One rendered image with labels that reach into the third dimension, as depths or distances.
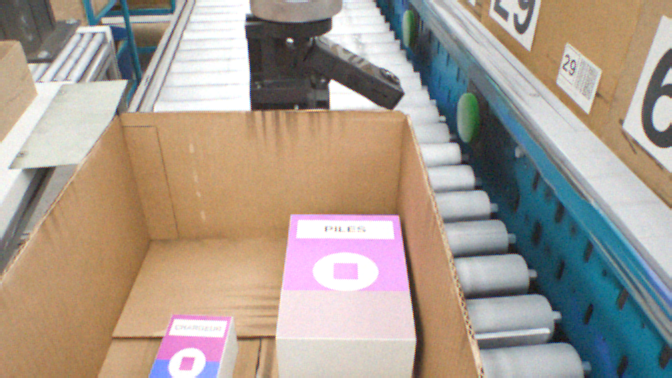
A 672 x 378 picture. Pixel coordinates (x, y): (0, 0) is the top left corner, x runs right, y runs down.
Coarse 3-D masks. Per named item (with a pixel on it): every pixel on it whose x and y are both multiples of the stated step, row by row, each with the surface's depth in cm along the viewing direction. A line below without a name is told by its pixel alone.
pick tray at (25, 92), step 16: (0, 48) 91; (16, 48) 89; (0, 64) 83; (16, 64) 89; (0, 80) 83; (16, 80) 88; (32, 80) 95; (0, 96) 83; (16, 96) 88; (32, 96) 94; (0, 112) 82; (16, 112) 88; (0, 128) 82
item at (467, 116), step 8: (464, 96) 75; (472, 96) 73; (464, 104) 74; (472, 104) 73; (456, 112) 79; (464, 112) 75; (472, 112) 72; (456, 120) 79; (464, 120) 75; (472, 120) 73; (464, 128) 75; (472, 128) 73; (464, 136) 76; (472, 136) 74
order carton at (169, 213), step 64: (128, 128) 53; (192, 128) 54; (256, 128) 54; (320, 128) 54; (384, 128) 54; (64, 192) 42; (128, 192) 55; (192, 192) 58; (256, 192) 59; (320, 192) 59; (384, 192) 59; (64, 256) 42; (128, 256) 55; (192, 256) 60; (256, 256) 60; (448, 256) 36; (0, 320) 33; (64, 320) 42; (128, 320) 52; (256, 320) 52; (448, 320) 35
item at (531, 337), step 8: (544, 328) 53; (480, 336) 52; (488, 336) 52; (496, 336) 52; (504, 336) 52; (512, 336) 52; (520, 336) 52; (528, 336) 53; (536, 336) 53; (544, 336) 53; (480, 344) 53; (488, 344) 53; (496, 344) 53; (504, 344) 53; (512, 344) 53; (520, 344) 53; (528, 344) 53; (536, 344) 54; (256, 368) 51
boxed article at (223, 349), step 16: (176, 320) 47; (192, 320) 47; (208, 320) 47; (224, 320) 47; (176, 336) 45; (192, 336) 45; (208, 336) 45; (224, 336) 45; (160, 352) 44; (176, 352) 44; (192, 352) 44; (208, 352) 44; (224, 352) 44; (160, 368) 42; (176, 368) 42; (192, 368) 43; (208, 368) 43; (224, 368) 44
